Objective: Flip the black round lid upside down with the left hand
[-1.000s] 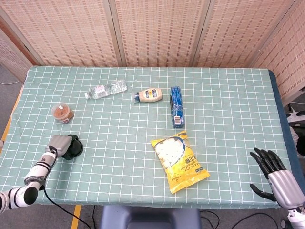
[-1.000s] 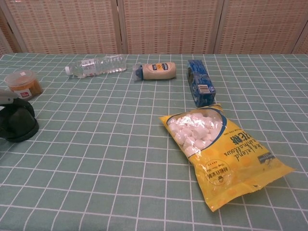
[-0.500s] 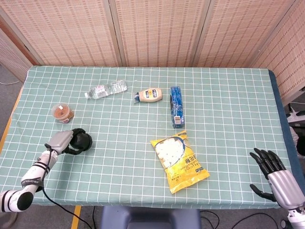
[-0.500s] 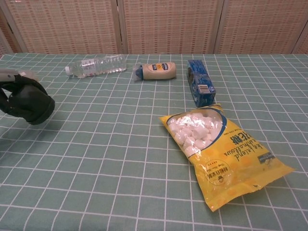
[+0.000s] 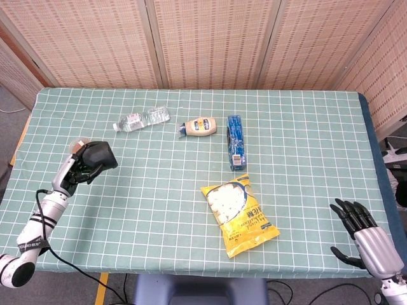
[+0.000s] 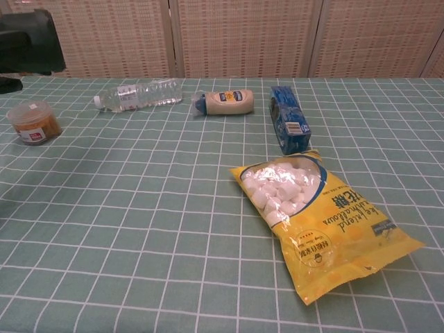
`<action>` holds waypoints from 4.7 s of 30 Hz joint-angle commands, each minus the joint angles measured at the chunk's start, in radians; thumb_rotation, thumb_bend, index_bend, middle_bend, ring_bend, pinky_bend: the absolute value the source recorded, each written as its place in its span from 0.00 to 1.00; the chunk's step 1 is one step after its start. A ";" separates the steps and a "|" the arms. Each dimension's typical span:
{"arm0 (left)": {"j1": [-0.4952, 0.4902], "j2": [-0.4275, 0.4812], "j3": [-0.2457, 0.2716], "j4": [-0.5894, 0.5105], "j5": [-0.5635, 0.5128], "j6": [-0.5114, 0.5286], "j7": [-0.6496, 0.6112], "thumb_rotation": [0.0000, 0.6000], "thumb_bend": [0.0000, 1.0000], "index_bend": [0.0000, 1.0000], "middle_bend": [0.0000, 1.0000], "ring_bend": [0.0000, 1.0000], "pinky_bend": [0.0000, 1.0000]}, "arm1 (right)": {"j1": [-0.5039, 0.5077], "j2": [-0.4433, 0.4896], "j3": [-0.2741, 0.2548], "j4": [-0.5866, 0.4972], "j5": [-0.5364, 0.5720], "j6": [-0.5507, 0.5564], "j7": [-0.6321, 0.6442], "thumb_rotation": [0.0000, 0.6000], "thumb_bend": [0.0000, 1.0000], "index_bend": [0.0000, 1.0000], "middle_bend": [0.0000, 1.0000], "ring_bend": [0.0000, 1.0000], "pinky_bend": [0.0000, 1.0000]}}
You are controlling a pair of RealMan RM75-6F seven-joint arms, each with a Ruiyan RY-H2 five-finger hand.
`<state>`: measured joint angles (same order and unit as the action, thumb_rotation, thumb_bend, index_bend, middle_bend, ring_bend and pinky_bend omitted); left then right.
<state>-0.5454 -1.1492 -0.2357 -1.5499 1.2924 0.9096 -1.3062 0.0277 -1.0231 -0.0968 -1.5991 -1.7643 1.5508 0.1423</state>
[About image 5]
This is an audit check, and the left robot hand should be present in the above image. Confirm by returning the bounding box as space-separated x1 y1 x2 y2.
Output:
52 142 104 196

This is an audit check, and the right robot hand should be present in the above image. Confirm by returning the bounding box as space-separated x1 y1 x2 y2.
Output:
329 198 406 281

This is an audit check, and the dark green bowl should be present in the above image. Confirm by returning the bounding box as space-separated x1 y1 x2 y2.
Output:
81 141 118 170

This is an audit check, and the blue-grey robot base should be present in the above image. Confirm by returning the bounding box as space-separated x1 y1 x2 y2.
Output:
132 274 270 305

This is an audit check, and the clear plastic water bottle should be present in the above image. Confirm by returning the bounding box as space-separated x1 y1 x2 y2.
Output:
113 107 170 133

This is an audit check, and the white and black equipment stand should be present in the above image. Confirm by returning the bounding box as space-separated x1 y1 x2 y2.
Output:
380 135 407 168

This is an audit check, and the green checked tablecloth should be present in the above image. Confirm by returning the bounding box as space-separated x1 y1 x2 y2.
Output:
0 87 400 280

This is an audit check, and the yellow marshmallow bag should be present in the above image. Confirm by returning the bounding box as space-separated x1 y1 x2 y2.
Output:
200 173 281 260

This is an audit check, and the mayonnaise squeeze bottle blue cap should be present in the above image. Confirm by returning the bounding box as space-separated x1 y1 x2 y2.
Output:
177 116 219 140

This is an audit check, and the blue cardboard box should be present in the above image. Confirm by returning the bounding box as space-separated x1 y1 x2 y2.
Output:
226 114 248 172

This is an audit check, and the bamboo folding screen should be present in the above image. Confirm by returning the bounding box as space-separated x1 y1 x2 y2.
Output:
0 0 407 134

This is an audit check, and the black floor cable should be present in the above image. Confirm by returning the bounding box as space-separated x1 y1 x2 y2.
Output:
266 281 382 305

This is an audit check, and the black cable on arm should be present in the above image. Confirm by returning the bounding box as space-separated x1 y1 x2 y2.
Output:
35 189 138 305

